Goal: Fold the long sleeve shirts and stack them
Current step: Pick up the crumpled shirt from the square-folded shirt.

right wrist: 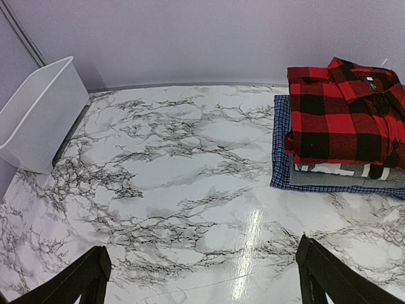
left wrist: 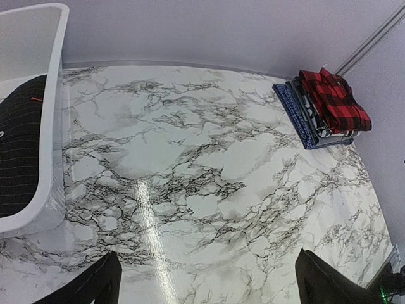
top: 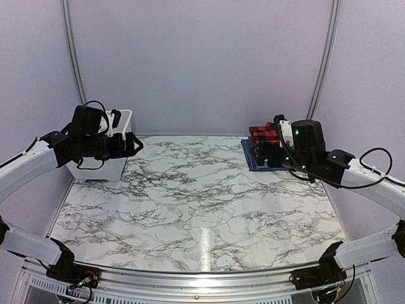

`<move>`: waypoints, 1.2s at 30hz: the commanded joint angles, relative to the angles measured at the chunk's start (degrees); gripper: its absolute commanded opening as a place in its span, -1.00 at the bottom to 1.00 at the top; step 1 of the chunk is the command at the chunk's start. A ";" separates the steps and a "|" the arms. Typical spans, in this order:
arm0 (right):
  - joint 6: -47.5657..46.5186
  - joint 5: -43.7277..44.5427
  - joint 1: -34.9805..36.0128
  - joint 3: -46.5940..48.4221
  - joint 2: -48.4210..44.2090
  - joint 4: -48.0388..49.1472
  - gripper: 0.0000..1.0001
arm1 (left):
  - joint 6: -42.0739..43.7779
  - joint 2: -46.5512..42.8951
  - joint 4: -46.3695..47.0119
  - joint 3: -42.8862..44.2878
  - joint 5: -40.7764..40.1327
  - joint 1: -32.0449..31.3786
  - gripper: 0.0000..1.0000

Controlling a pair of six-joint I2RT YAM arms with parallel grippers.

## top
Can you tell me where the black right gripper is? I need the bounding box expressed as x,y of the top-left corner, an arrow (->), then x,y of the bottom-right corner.
250,141 -> 314,175

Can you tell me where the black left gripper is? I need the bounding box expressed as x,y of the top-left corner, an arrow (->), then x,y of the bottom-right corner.
81,131 -> 143,161

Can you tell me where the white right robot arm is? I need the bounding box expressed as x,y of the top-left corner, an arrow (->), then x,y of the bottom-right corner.
249,115 -> 404,284

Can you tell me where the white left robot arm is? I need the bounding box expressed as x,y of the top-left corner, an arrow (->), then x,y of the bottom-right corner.
1,131 -> 144,282

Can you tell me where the blue folded shirt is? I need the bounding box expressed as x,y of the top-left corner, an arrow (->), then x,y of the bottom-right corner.
240,139 -> 287,172

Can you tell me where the red black plaid shirt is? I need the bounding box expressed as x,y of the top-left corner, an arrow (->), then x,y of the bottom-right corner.
249,122 -> 280,145

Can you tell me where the white plastic bin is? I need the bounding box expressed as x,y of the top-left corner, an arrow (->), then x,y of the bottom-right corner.
66,110 -> 132,182

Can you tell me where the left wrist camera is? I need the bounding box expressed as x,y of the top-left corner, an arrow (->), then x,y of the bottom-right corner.
98,109 -> 122,137

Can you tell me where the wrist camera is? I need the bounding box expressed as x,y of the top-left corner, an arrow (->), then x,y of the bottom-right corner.
273,114 -> 294,148
98,109 -> 122,137

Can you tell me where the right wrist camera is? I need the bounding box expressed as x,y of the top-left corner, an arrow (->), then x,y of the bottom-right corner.
273,114 -> 294,148

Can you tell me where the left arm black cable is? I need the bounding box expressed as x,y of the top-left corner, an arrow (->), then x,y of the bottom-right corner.
82,100 -> 110,134

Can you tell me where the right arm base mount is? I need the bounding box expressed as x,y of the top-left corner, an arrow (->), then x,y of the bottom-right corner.
289,265 -> 347,290

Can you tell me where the aluminium front rail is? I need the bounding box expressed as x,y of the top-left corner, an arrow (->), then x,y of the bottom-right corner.
10,260 -> 378,303

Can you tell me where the left aluminium wall post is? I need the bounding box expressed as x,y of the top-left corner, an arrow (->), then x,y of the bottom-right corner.
60,0 -> 87,105

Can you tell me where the aluminium wall post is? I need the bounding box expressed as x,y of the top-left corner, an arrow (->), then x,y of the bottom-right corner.
60,0 -> 87,105
306,0 -> 341,120

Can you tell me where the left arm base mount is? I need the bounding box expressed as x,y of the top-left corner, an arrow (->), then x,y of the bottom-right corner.
46,263 -> 101,289

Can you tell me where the right aluminium wall post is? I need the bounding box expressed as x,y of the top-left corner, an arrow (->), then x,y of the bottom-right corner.
306,0 -> 341,120

